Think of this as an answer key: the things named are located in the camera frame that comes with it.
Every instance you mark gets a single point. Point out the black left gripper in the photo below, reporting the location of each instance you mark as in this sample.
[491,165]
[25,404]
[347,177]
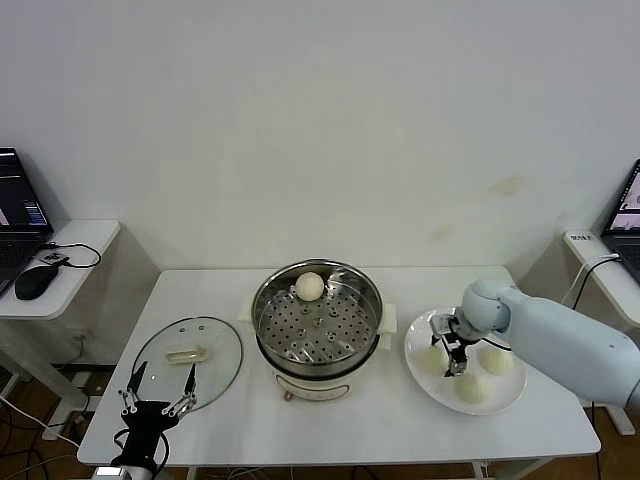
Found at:
[145,427]

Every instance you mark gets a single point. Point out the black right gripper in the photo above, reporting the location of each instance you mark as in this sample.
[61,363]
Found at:
[460,335]

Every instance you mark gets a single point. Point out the white steamed baozi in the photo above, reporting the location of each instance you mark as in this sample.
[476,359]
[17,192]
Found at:
[309,286]
[433,358]
[473,389]
[496,361]

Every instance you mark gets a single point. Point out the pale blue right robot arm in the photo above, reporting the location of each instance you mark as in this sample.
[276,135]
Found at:
[560,340]

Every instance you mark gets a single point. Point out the perforated steel steamer basket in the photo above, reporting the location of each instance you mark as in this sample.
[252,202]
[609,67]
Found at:
[317,330]

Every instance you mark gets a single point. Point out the white round plate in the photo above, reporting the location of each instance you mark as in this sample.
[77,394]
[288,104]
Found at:
[500,400]

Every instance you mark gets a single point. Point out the white rounded side table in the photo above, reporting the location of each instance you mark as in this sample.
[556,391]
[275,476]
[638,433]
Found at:
[65,290]

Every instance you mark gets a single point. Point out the black computer mouse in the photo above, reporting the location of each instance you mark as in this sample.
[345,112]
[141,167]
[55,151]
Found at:
[34,283]

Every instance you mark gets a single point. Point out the small black patterned dongle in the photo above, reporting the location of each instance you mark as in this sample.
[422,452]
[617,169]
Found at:
[52,258]

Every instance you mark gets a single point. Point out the white side table with label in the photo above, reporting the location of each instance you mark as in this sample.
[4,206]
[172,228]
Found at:
[610,295]

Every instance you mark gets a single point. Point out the small white label sticker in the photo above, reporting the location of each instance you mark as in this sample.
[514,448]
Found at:
[581,238]

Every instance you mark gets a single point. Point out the black laptop with dark screen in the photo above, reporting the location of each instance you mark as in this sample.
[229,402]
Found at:
[15,210]

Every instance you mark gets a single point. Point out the black laptop with pink screen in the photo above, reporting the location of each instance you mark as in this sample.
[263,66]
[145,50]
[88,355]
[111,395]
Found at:
[627,210]

